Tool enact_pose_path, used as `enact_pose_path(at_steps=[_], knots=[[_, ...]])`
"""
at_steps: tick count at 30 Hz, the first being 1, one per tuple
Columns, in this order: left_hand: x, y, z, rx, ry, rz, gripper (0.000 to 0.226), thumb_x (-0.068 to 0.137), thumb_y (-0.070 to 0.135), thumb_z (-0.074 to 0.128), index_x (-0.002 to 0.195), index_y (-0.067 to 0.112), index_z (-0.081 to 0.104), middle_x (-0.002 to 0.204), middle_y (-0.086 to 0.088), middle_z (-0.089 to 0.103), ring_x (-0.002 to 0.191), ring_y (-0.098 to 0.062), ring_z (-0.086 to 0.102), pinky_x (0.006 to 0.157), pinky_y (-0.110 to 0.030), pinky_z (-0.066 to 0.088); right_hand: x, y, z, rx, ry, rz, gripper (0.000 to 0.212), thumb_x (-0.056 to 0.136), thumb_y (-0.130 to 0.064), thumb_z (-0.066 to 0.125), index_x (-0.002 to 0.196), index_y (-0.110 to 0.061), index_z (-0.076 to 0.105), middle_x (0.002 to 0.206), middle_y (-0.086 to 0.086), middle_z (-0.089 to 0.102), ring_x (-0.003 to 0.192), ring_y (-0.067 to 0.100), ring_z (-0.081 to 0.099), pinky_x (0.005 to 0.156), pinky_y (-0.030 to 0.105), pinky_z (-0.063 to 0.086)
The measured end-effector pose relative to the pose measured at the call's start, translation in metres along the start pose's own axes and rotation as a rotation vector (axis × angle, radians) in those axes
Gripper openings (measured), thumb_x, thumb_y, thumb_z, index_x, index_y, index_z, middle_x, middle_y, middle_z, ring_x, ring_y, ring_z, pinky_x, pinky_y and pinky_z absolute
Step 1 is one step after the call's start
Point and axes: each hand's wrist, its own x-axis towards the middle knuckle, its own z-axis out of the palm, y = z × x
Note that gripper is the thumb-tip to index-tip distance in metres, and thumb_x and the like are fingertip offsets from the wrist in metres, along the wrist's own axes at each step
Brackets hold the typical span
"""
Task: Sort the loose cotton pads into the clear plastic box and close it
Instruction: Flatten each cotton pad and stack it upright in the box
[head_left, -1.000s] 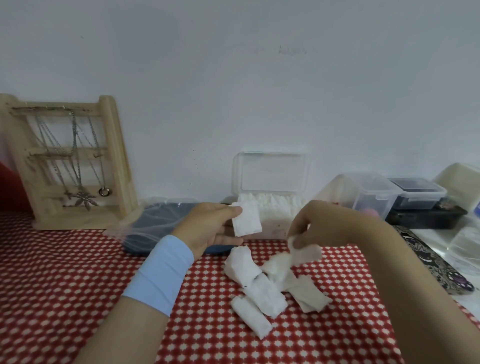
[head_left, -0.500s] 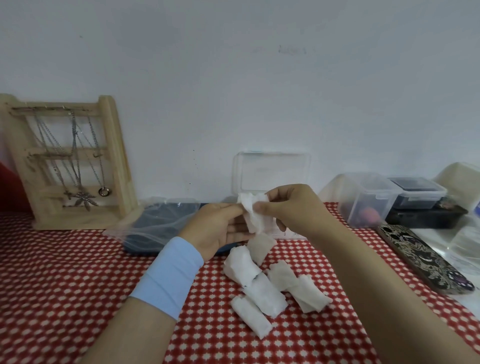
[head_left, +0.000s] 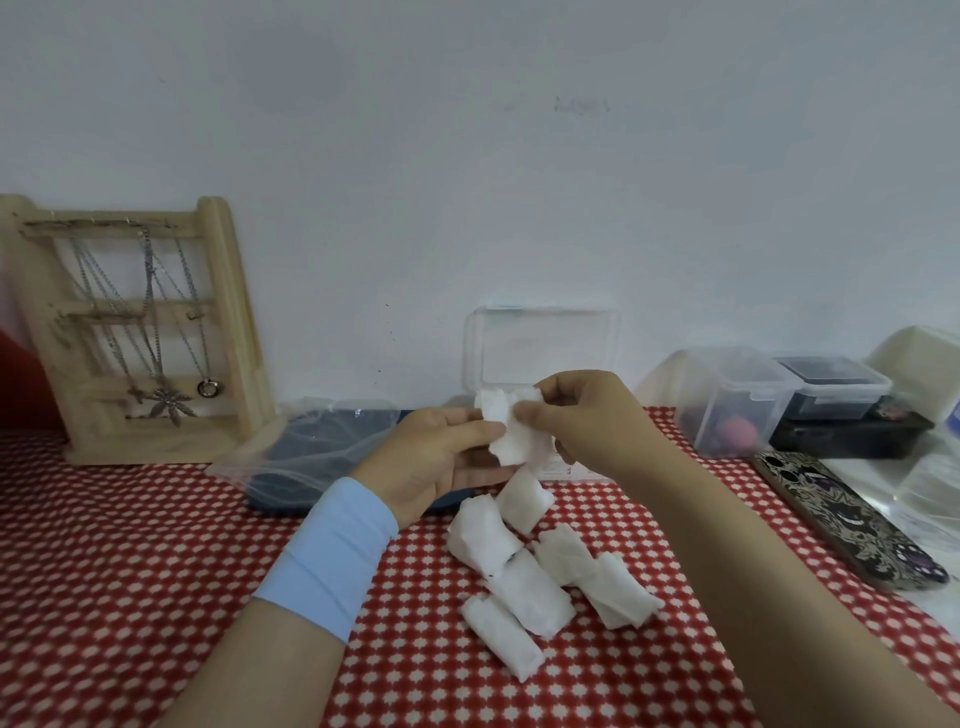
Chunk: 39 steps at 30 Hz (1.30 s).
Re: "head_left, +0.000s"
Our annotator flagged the person's right hand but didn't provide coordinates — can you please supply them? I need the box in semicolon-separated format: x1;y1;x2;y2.
513;369;691;485

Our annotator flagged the person's left hand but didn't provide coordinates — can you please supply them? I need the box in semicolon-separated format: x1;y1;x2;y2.
350;407;519;530

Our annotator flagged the white cloth square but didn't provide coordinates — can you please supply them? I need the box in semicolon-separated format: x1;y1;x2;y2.
473;386;560;466

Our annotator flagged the clear cotton pad box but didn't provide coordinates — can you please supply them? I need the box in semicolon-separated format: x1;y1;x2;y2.
462;305;624;483

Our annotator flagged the clear plastic bag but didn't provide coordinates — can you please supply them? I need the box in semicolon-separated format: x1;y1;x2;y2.
206;397;403;511

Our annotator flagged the pile of white cotton pads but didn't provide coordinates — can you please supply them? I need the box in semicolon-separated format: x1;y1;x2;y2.
447;464;667;684

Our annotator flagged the person's left forearm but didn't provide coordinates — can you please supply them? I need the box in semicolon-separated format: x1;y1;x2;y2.
161;599;350;728

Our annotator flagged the person's right forearm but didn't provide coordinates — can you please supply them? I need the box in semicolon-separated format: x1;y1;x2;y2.
637;449;960;728

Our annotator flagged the black tray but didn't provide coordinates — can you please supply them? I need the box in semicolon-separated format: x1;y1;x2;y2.
770;410;937;460

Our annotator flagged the dark blue pouch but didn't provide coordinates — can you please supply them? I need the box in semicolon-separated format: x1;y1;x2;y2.
245;408;481;517

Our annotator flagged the pink makeup sponge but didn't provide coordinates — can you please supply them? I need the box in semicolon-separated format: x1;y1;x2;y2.
716;417;760;451

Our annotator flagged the clear lidded plastic container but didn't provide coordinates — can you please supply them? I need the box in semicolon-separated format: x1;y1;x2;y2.
637;347;802;459

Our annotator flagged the light blue wristband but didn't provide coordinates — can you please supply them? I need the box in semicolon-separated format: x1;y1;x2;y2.
253;477;400;645

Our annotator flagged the clear container with black contents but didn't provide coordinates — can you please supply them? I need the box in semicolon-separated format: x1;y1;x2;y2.
773;356;894;421

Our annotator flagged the wooden jewelry stand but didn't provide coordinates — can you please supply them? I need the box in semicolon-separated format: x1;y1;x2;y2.
0;194;277;466

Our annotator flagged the phone with patterned case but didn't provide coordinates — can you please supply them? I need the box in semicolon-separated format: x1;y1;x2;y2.
753;449;950;594

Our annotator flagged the beige plastic tub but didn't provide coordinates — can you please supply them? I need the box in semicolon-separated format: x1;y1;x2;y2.
866;324;960;410

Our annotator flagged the clear plastic water bottle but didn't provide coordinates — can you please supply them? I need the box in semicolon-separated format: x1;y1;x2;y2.
896;397;960;556

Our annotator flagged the red checkered tablecloth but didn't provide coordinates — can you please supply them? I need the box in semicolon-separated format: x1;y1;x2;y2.
0;408;960;728

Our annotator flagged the red framed mirror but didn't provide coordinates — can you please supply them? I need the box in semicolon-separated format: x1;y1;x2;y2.
0;329;65;433

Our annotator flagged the ring pendant necklace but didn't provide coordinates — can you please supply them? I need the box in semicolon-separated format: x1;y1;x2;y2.
176;236;224;400

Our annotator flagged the leaf pendant necklace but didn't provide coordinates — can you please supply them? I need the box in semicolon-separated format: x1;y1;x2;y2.
140;224;200;429

